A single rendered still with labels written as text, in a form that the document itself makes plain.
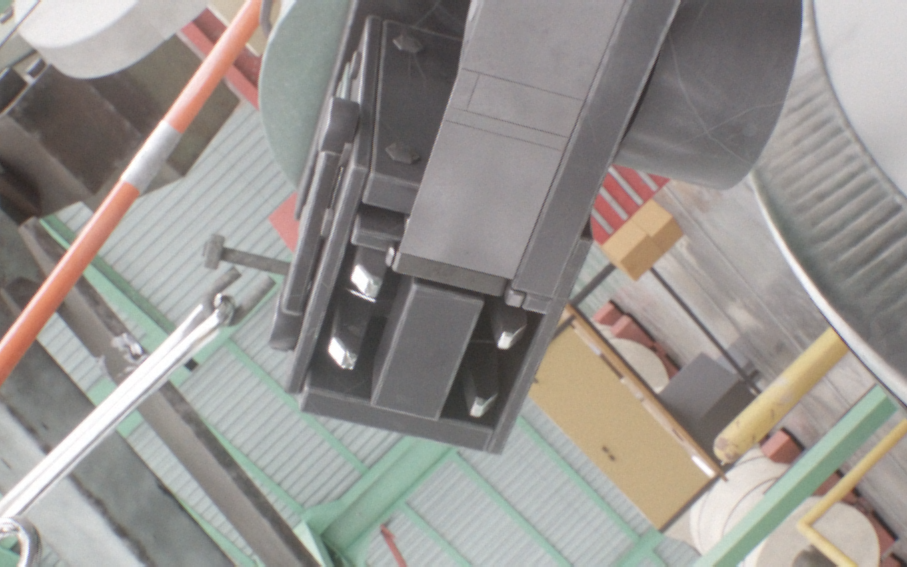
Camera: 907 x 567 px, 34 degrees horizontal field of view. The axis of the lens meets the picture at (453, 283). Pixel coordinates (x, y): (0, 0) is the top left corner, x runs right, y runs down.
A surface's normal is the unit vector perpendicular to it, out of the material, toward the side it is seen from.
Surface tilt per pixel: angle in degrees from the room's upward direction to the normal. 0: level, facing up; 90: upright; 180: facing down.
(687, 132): 56
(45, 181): 33
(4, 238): 90
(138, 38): 81
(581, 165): 65
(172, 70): 125
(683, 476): 90
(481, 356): 137
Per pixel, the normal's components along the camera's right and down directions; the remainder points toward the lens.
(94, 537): -0.35, 0.54
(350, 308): 0.29, -0.77
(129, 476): 0.73, -0.36
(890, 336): -0.62, -0.68
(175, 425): -0.61, 0.56
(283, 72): 0.00, 0.59
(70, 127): 0.63, -0.15
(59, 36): -0.46, -0.49
